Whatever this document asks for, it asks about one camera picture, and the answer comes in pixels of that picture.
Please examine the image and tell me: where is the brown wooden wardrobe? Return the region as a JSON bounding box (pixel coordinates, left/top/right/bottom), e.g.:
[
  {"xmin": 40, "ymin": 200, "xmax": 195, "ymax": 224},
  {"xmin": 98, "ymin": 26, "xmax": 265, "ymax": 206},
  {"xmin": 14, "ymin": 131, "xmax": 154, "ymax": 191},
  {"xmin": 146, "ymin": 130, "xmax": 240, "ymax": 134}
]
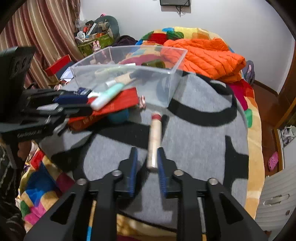
[{"xmin": 252, "ymin": 41, "xmax": 296, "ymax": 172}]

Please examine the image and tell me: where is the orange puffer jacket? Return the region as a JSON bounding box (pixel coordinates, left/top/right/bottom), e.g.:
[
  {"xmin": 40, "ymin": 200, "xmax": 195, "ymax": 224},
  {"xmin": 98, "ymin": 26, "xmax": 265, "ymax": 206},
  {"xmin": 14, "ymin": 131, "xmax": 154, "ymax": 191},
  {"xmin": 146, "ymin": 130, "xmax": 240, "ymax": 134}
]
[{"xmin": 162, "ymin": 38, "xmax": 246, "ymax": 83}]

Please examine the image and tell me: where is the red box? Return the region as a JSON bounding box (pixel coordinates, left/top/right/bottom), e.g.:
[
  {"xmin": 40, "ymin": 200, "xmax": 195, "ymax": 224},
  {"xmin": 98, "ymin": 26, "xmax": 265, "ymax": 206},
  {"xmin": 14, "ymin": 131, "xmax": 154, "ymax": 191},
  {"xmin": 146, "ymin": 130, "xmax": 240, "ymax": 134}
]
[{"xmin": 45, "ymin": 55, "xmax": 72, "ymax": 76}]

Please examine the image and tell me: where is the green basket of clutter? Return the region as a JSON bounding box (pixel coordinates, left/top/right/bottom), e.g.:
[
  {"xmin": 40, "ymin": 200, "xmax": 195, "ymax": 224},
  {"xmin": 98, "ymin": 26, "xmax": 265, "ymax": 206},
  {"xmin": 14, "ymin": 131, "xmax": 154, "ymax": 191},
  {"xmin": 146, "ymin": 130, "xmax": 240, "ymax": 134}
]
[{"xmin": 74, "ymin": 15, "xmax": 120, "ymax": 57}]

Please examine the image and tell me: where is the dark clothes pile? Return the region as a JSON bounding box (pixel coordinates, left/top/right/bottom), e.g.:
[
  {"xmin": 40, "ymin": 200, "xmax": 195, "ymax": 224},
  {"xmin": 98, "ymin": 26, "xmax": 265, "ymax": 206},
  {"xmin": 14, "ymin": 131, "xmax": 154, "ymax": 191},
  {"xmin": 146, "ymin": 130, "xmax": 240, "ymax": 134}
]
[{"xmin": 112, "ymin": 35, "xmax": 138, "ymax": 47}]

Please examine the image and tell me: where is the red packet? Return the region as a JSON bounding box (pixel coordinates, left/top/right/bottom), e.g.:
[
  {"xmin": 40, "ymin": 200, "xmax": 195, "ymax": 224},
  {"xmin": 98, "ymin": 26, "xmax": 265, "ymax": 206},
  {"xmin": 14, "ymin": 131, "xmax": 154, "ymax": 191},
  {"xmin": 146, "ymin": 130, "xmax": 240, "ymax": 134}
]
[{"xmin": 67, "ymin": 87, "xmax": 139, "ymax": 131}]

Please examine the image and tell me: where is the pink rabbit toy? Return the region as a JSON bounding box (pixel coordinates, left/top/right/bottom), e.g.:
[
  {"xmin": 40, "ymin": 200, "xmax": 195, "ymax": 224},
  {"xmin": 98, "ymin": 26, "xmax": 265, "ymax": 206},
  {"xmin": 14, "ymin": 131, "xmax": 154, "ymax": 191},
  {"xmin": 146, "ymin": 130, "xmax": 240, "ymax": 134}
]
[{"xmin": 92, "ymin": 40, "xmax": 101, "ymax": 52}]

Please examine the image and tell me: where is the pink croc shoe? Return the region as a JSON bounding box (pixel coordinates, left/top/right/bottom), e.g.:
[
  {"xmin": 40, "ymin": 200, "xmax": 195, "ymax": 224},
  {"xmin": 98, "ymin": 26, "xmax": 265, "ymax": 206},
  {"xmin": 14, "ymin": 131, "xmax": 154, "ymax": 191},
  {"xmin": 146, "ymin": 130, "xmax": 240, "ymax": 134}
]
[{"xmin": 267, "ymin": 152, "xmax": 278, "ymax": 171}]

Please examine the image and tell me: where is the pink hair clip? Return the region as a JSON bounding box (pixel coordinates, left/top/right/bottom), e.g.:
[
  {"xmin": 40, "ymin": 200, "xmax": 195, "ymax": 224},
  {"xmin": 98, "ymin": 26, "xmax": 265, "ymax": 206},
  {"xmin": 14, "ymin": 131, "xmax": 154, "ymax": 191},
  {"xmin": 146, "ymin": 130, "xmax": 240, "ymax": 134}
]
[{"xmin": 138, "ymin": 95, "xmax": 146, "ymax": 109}]

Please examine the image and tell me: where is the dark green bottle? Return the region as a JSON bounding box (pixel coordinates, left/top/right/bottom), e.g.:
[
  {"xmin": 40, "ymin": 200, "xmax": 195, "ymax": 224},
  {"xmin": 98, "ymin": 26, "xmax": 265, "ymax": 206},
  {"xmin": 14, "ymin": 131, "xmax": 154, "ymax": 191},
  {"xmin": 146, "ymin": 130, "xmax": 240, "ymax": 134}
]
[{"xmin": 141, "ymin": 59, "xmax": 166, "ymax": 69}]

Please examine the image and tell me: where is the white drawer cabinet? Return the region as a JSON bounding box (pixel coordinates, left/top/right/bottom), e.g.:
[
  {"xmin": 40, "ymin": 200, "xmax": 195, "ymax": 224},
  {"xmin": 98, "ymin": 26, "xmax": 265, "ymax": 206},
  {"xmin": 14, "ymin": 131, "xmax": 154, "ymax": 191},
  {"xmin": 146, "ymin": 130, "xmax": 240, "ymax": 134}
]
[{"xmin": 255, "ymin": 165, "xmax": 295, "ymax": 240}]

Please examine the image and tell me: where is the teal round object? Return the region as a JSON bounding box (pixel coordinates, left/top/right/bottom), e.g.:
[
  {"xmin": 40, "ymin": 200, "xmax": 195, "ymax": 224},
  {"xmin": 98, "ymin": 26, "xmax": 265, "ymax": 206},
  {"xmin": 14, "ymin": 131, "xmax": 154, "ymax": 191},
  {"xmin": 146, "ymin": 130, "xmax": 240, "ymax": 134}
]
[{"xmin": 108, "ymin": 108, "xmax": 129, "ymax": 124}]

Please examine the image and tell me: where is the person's hand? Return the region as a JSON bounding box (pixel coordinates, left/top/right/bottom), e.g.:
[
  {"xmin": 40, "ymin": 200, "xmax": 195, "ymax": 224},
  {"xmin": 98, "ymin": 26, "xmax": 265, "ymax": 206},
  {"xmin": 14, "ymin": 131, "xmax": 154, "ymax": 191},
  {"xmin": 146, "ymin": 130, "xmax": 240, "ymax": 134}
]
[{"xmin": 18, "ymin": 141, "xmax": 32, "ymax": 161}]

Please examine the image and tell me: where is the grey black blanket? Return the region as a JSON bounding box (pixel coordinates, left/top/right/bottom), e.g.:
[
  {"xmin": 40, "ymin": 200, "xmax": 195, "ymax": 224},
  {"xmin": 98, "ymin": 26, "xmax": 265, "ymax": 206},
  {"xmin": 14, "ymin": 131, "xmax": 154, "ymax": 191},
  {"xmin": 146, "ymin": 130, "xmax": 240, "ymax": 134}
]
[{"xmin": 38, "ymin": 71, "xmax": 250, "ymax": 229}]

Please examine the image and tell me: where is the pale green tube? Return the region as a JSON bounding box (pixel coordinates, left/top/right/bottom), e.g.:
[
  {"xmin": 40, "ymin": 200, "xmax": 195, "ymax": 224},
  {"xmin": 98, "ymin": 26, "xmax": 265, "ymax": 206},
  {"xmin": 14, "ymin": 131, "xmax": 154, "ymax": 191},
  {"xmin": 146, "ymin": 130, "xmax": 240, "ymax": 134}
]
[{"xmin": 88, "ymin": 83, "xmax": 125, "ymax": 111}]

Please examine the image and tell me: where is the clear plastic storage box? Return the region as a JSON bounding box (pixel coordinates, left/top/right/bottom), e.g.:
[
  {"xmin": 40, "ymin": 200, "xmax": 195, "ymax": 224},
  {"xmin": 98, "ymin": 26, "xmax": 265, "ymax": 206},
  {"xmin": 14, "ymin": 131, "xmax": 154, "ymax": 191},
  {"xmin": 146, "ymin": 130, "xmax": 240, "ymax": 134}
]
[{"xmin": 70, "ymin": 45, "xmax": 187, "ymax": 108}]

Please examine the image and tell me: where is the wall mounted black monitor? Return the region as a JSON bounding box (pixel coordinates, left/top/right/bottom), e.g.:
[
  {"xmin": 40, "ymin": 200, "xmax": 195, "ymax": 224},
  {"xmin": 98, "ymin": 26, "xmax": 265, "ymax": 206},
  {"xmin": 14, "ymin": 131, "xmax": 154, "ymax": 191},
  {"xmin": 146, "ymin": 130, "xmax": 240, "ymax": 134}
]
[{"xmin": 159, "ymin": 0, "xmax": 190, "ymax": 6}]

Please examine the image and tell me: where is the striped curtain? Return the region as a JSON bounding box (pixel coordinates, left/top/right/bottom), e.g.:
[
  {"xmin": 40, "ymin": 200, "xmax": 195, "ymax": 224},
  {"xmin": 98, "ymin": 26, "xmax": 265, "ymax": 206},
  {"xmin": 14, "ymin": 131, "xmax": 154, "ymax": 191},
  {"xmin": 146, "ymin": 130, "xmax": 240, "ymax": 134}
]
[{"xmin": 1, "ymin": 1, "xmax": 83, "ymax": 88}]

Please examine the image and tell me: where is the cream bottle red cap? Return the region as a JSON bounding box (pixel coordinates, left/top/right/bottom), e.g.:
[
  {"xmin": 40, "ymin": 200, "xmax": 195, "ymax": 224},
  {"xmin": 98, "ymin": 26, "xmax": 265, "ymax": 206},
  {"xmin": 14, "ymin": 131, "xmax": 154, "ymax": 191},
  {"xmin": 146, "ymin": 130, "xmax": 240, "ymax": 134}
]
[{"xmin": 147, "ymin": 113, "xmax": 162, "ymax": 171}]

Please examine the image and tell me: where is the colourful patchwork quilt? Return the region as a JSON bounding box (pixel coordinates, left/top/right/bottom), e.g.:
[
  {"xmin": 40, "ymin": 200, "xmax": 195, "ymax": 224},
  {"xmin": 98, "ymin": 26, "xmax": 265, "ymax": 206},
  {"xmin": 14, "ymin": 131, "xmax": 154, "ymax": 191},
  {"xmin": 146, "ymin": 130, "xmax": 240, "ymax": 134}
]
[{"xmin": 18, "ymin": 27, "xmax": 264, "ymax": 230}]

